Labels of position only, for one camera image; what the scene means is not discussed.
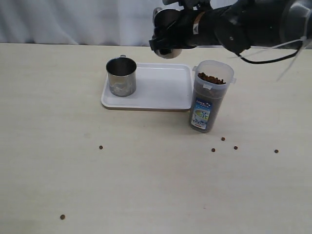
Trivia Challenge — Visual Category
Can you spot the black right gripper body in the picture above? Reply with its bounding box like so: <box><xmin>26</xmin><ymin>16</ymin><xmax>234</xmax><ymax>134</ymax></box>
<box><xmin>173</xmin><ymin>7</ymin><xmax>215</xmax><ymax>49</ymax></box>

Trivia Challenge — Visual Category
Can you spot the steel mug poured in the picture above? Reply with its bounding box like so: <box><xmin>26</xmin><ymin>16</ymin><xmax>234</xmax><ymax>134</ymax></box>
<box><xmin>153</xmin><ymin>7</ymin><xmax>182</xmax><ymax>59</ymax></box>

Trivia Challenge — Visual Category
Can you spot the steel mug with pellets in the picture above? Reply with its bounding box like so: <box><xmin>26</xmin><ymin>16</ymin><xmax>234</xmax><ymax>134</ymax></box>
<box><xmin>106</xmin><ymin>55</ymin><xmax>137</xmax><ymax>97</ymax></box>

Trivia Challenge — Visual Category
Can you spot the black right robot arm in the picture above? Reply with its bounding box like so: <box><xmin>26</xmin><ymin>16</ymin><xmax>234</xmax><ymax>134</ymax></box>
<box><xmin>149</xmin><ymin>0</ymin><xmax>312</xmax><ymax>56</ymax></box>

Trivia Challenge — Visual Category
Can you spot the clear plastic jar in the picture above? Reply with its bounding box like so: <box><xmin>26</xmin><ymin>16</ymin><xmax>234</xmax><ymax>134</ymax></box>
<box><xmin>189</xmin><ymin>60</ymin><xmax>235</xmax><ymax>133</ymax></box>

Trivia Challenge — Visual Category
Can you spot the white plastic tray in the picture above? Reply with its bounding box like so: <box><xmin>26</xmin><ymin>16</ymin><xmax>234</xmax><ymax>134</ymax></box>
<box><xmin>100</xmin><ymin>63</ymin><xmax>194</xmax><ymax>112</ymax></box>

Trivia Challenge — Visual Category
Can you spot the white right zip tie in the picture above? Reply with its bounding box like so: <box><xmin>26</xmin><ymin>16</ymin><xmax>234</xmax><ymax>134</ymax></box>
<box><xmin>228</xmin><ymin>13</ymin><xmax>312</xmax><ymax>82</ymax></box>

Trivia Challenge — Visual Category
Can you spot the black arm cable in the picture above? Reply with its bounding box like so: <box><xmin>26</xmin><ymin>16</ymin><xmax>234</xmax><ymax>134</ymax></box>
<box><xmin>240</xmin><ymin>41</ymin><xmax>310</xmax><ymax>65</ymax></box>

